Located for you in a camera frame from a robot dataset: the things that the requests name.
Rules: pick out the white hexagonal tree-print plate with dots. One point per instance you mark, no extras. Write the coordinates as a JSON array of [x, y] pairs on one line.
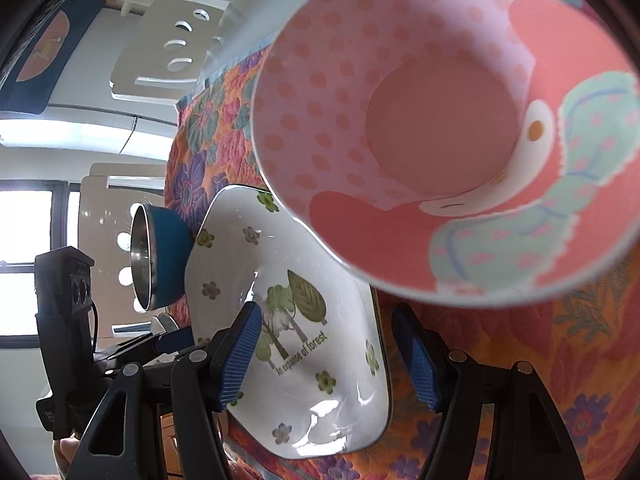
[[230, 260]]

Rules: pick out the orange floral table cloth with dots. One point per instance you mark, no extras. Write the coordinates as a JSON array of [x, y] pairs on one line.
[[550, 360]]

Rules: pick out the pink cartoon bowl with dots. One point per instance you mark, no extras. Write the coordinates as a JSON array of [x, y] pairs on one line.
[[440, 120]]

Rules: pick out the white chair with cutouts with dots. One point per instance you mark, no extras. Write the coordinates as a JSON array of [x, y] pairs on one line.
[[100, 220], [145, 50]]

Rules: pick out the blue wall hanging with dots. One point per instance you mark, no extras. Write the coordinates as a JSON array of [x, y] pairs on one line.
[[80, 60]]

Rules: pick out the person's left hand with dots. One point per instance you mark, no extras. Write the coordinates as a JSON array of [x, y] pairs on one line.
[[65, 457]]

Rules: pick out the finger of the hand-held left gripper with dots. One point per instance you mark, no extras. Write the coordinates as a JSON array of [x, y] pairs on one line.
[[177, 341], [140, 347]]

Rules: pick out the black framed window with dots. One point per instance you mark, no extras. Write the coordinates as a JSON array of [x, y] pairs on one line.
[[25, 220]]

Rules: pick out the blue steel bowl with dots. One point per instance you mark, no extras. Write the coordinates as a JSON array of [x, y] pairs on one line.
[[170, 255]]

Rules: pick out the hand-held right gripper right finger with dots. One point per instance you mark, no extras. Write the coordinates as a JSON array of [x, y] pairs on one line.
[[420, 360]]

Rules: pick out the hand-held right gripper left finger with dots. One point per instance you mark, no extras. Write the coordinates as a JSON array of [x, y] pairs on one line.
[[242, 355]]

